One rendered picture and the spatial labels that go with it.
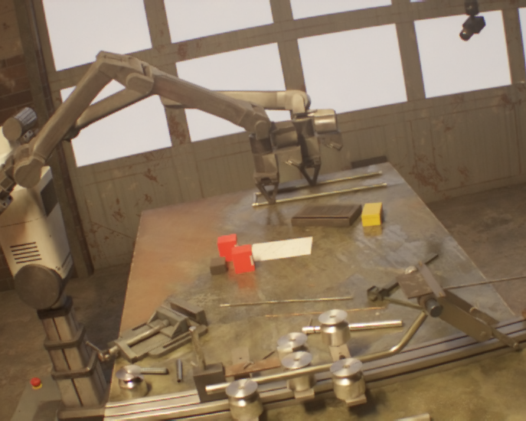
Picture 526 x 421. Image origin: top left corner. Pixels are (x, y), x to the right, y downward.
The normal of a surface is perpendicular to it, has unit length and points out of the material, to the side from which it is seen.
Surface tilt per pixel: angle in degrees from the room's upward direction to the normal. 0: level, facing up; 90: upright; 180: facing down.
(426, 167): 90
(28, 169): 110
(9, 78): 90
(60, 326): 90
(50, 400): 0
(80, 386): 90
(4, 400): 0
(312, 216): 0
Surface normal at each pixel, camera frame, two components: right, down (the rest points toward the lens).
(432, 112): 0.10, 0.32
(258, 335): -0.18, -0.93
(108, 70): 0.27, 0.58
